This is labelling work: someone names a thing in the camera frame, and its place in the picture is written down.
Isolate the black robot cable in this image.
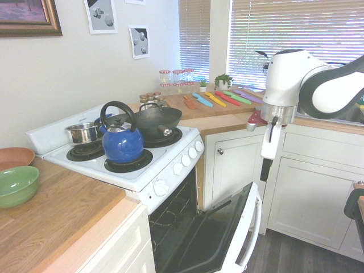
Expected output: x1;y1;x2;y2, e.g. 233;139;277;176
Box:
254;50;271;75

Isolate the white electric stove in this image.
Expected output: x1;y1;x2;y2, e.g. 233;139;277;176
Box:
25;104;205;273

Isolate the small grey shapes poster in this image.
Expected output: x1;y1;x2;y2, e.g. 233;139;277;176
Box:
128;24;152;61

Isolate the purple knife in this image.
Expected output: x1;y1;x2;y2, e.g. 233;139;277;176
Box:
233;89;264;104

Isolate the steel sink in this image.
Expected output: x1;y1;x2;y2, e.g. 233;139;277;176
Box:
295;99;364;125

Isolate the red and silver utensil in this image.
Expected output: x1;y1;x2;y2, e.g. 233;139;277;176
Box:
246;110;268;133

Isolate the large grey shapes poster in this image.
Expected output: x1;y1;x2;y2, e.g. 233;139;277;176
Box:
83;0;119;35

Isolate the metal oven rack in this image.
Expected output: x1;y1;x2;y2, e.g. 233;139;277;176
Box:
148;175;199;230

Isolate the white cabinet door with knob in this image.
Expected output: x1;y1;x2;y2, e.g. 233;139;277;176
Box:
204;133;266;212

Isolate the orange-brown bowl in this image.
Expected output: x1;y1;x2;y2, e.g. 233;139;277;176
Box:
0;147;36;172

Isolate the framed painting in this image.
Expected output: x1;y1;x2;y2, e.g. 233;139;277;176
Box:
0;0;63;38

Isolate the bushy potted plant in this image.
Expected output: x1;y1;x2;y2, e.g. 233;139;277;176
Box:
213;73;235;92

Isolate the red knife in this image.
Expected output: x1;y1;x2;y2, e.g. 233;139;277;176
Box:
214;90;241;107

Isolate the yellow knife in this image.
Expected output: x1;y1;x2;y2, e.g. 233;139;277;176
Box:
204;91;227;108

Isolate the white cabinet under wooden counter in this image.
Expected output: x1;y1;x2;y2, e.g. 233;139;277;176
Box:
76;202;156;273

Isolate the stainless steel pot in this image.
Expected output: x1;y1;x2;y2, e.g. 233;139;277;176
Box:
64;122;104;144

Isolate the blue knife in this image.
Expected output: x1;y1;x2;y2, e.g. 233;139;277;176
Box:
192;92;214;108

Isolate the large white cabinet door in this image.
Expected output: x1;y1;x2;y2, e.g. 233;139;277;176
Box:
266;155;357;251

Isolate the white oven door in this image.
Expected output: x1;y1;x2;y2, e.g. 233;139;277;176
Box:
158;181;263;273

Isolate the wooden cutting board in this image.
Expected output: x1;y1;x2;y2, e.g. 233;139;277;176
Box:
163;85;264;116

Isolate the orange knife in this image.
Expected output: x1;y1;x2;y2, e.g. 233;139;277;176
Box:
183;95;198;110

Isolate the narrow window blind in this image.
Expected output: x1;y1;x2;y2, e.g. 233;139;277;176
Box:
178;0;212;85

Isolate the blue kettle with black handle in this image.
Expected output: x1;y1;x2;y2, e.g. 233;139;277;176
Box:
100;100;145;164

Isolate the wide window blind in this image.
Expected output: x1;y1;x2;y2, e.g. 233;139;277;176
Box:
225;0;364;92

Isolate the black wok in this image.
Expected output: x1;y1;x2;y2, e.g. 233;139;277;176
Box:
133;102;183;140

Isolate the green bowl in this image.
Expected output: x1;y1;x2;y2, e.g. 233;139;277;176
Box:
0;166;40;209

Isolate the green knife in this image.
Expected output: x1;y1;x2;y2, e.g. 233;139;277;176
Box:
222;90;253;105

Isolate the dark green object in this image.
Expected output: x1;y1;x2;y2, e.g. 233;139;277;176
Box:
343;180;364;221

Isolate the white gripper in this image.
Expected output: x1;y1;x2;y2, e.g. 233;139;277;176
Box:
259;123;282;183

